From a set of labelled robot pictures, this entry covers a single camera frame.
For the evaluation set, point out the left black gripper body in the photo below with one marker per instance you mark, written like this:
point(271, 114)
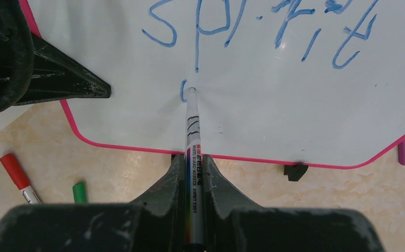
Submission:
point(16, 53)

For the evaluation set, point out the green marker pen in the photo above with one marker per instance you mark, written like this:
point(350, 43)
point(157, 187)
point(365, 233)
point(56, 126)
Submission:
point(80, 193)

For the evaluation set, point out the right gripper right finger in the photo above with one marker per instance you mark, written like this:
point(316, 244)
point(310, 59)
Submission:
point(223, 204)

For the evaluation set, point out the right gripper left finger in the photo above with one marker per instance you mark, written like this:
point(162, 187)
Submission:
point(160, 223)

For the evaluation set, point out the pink framed whiteboard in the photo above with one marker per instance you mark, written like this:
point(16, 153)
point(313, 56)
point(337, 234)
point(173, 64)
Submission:
point(321, 82)

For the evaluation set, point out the black whiteboard stand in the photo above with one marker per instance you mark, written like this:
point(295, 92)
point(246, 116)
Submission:
point(293, 172)

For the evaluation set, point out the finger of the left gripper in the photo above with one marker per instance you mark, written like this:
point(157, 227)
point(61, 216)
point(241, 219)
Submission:
point(56, 73)
point(34, 97)

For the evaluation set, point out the red marker pen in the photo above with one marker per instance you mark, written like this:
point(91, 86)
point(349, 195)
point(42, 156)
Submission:
point(19, 178)

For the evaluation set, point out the purple marker pen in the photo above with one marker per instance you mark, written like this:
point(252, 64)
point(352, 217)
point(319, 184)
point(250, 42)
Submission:
point(401, 152)

